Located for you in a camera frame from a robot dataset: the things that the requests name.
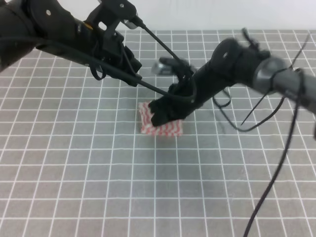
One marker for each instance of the pink white wavy striped towel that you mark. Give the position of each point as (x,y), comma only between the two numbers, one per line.
(173,128)

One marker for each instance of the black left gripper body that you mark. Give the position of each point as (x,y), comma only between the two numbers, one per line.
(106,44)

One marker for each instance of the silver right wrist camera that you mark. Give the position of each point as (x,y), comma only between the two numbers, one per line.
(166,66)

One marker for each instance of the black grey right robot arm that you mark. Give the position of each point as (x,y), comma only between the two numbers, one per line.
(231,63)

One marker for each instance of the grey checked tablecloth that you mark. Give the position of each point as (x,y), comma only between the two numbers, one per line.
(73,163)

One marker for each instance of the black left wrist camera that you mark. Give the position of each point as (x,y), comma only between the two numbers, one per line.
(135,22)

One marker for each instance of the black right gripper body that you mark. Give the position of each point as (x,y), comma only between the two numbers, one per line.
(165,109)

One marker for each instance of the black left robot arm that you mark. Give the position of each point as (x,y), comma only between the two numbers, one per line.
(45,25)

